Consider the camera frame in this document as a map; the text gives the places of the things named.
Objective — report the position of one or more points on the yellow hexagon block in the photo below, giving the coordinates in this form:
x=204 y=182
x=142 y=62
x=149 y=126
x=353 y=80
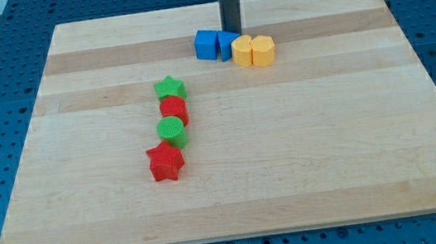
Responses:
x=263 y=50

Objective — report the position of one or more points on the green star block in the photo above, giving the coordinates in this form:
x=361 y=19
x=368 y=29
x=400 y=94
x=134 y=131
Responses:
x=170 y=87

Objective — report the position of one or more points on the red cylinder block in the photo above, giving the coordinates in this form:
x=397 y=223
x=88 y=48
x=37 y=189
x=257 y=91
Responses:
x=175 y=106

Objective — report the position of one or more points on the green cylinder block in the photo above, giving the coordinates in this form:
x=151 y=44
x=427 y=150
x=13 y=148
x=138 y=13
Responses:
x=171 y=129

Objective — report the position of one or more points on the blue cube block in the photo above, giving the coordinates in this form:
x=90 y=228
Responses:
x=206 y=45

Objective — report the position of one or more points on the dark grey cylindrical pointer rod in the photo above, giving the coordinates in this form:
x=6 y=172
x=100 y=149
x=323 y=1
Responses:
x=230 y=15

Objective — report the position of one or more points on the blue triangular block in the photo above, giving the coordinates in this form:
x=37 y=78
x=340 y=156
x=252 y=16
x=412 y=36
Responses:
x=225 y=39

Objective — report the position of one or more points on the yellow heart block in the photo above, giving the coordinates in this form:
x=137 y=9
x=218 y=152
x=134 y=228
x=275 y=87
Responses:
x=242 y=51

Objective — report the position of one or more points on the light wooden board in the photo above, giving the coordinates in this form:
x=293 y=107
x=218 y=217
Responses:
x=340 y=129

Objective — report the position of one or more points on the red star block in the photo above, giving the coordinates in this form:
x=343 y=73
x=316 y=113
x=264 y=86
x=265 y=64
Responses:
x=165 y=161

